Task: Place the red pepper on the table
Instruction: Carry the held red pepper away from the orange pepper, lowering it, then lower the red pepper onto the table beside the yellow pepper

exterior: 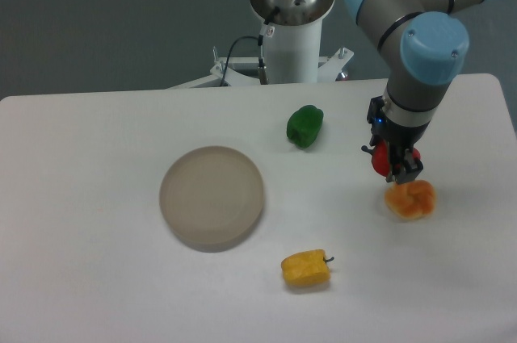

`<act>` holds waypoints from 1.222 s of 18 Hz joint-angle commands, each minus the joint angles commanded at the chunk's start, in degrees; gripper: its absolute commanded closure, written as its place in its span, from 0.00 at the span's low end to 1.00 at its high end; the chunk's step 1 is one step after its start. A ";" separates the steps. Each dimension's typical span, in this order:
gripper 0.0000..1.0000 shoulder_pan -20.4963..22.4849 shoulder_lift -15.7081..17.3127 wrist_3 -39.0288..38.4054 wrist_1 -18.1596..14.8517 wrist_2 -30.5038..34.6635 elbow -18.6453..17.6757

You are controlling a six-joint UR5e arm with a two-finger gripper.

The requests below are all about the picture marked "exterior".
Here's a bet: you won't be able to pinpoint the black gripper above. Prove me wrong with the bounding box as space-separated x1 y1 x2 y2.
367 96 430 185

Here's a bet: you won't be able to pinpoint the red pepper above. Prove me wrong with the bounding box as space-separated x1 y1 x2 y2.
361 140 421 177

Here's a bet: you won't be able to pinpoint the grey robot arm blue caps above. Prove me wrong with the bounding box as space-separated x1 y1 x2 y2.
250 0 487 184

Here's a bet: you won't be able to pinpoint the green pepper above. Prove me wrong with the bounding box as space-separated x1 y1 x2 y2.
286 105 324 149

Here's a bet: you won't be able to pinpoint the yellow pepper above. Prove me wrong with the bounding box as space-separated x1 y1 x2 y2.
280 249 334 288

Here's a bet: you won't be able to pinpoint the beige round plate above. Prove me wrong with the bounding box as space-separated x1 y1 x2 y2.
159 145 265 253

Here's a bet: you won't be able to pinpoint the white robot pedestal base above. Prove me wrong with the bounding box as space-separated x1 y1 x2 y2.
166 15 355 90

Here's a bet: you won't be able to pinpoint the black cable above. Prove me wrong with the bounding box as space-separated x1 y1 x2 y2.
221 5 282 88

